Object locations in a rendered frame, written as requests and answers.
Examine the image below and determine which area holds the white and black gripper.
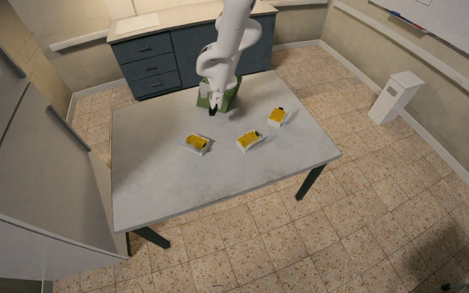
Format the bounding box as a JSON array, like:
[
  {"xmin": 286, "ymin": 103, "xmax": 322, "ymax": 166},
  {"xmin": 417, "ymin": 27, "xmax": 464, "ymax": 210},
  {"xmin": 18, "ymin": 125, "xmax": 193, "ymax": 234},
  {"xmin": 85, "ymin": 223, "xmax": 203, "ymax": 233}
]
[{"xmin": 209, "ymin": 92, "xmax": 224, "ymax": 116}]

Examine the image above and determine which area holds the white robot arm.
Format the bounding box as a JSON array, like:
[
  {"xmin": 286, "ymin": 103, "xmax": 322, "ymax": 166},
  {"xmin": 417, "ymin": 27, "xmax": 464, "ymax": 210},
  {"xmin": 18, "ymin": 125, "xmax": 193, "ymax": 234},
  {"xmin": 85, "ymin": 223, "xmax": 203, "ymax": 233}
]
[{"xmin": 196, "ymin": 0, "xmax": 262, "ymax": 98}]

